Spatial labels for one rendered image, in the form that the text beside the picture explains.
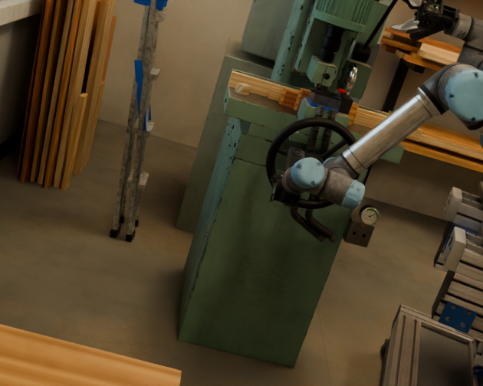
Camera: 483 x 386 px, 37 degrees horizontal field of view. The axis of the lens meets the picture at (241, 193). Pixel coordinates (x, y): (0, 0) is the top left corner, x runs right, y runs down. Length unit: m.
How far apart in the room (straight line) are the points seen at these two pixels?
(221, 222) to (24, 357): 1.13
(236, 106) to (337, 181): 0.59
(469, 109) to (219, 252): 1.05
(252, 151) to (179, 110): 2.53
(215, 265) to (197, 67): 2.47
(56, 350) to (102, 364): 0.09
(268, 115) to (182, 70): 2.51
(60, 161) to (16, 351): 2.21
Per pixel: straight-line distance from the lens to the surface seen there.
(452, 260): 2.11
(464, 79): 1.78
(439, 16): 2.33
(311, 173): 1.78
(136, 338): 2.57
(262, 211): 2.40
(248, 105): 2.29
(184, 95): 4.80
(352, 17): 2.37
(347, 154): 1.94
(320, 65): 2.40
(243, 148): 2.33
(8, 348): 1.47
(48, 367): 1.43
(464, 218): 2.59
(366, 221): 2.40
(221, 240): 2.43
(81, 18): 3.42
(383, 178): 5.00
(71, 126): 3.59
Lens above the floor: 1.36
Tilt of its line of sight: 19 degrees down
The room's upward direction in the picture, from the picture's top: 18 degrees clockwise
